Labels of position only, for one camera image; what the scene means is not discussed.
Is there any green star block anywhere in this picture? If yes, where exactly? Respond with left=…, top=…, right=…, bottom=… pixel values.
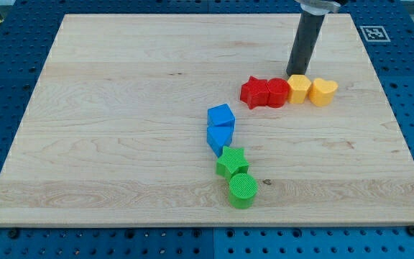
left=216, top=146, right=249, bottom=181

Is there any yellow heart block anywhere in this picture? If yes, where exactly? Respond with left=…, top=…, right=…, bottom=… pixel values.
left=308, top=78, right=339, bottom=106

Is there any green cylinder block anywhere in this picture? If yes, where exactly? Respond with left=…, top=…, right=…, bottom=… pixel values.
left=228, top=173, right=258, bottom=209

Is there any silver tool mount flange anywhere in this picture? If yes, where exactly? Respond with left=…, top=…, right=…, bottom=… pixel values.
left=297, top=0, right=341, bottom=16

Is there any light wooden board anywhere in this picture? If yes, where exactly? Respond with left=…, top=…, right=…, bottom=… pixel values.
left=0, top=14, right=414, bottom=228

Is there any yellow hexagon block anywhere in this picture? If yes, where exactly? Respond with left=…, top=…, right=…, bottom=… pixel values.
left=287, top=74, right=311, bottom=104

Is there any white fiducial marker tag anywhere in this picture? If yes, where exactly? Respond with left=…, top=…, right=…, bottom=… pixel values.
left=360, top=25, right=390, bottom=42

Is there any red star block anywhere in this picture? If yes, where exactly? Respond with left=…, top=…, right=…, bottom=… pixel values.
left=239, top=76, right=270, bottom=109

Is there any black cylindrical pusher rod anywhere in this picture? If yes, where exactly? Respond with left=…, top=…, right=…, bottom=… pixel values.
left=286, top=11, right=325, bottom=76

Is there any red cylinder block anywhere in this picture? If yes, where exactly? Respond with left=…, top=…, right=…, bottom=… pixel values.
left=267, top=78, right=290, bottom=108

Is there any blue triangle block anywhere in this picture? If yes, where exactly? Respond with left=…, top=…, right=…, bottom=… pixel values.
left=207, top=126, right=234, bottom=157

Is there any blue cube block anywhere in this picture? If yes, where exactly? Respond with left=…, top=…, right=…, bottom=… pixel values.
left=207, top=104, right=236, bottom=127

